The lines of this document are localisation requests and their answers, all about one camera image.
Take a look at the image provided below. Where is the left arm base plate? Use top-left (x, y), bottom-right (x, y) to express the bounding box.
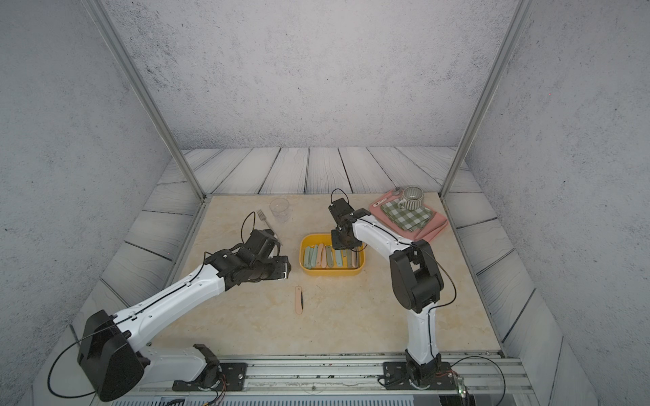
top-left (172, 362), bottom-right (248, 392)

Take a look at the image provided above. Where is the right aluminium frame post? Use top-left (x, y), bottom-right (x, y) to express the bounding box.
top-left (439, 0), bottom-right (533, 201)

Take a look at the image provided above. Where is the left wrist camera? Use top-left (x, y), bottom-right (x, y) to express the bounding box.
top-left (245, 229), bottom-right (281, 259)

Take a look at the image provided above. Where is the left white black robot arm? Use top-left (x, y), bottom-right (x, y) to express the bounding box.
top-left (78, 248), bottom-right (291, 402)

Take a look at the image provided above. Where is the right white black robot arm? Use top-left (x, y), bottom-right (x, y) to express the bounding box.
top-left (328, 199), bottom-right (445, 387)

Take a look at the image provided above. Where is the pink cutting board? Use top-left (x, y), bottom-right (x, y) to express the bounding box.
top-left (368, 188), bottom-right (449, 242)

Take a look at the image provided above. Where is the yellow plastic storage box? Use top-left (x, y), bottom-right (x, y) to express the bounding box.
top-left (299, 233), bottom-right (366, 277)

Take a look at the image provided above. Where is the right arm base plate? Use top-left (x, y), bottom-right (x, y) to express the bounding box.
top-left (377, 361), bottom-right (457, 391)

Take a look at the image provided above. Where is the aluminium frame post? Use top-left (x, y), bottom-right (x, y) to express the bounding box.
top-left (439, 0), bottom-right (533, 201)
top-left (82, 0), bottom-right (207, 202)

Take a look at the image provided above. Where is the aluminium front rail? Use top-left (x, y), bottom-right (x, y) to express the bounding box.
top-left (112, 353), bottom-right (538, 405)

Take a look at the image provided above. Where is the clear drinking glass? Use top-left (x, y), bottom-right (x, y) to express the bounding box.
top-left (269, 198), bottom-right (291, 223)

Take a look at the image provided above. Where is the left aluminium frame post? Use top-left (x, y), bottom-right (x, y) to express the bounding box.
top-left (82, 0), bottom-right (207, 202)

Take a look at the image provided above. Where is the silver metal fork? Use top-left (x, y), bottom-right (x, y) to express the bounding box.
top-left (257, 210), bottom-right (273, 230)

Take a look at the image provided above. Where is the green checkered cloth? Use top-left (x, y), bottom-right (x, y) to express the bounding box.
top-left (380, 200), bottom-right (434, 232)

